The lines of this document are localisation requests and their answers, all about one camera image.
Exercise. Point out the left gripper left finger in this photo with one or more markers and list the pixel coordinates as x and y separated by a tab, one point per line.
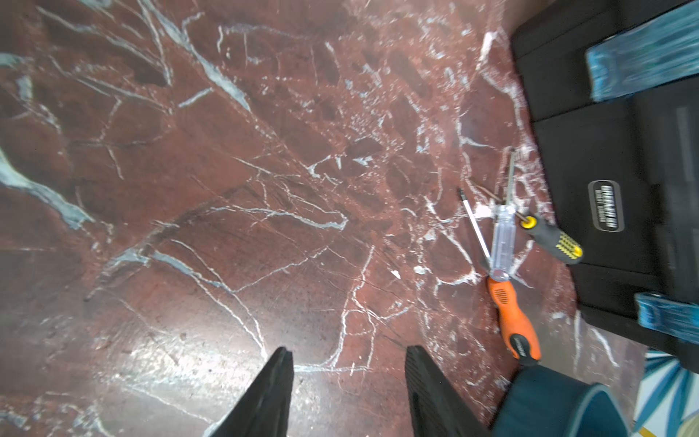
263	410

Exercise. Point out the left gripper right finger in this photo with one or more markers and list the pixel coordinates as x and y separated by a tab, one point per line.
436	407

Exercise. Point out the orange handle long screwdriver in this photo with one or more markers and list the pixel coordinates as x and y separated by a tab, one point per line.
516	328

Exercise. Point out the clear handle tester screwdriver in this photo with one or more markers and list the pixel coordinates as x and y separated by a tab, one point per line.
500	257

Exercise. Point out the black yellow screwdriver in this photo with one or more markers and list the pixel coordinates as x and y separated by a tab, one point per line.
546	235

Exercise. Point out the teal plastic storage tray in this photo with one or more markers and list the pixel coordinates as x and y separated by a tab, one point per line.
544	402

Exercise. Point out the black plastic toolbox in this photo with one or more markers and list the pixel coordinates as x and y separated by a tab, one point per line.
622	171

